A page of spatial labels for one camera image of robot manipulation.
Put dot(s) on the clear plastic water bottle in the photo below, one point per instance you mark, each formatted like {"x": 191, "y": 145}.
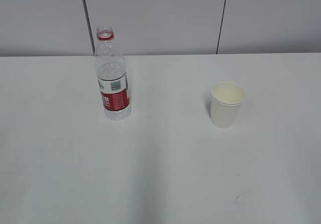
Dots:
{"x": 111, "y": 75}

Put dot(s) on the white paper cup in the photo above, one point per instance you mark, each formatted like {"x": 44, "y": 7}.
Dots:
{"x": 228, "y": 93}
{"x": 223, "y": 113}

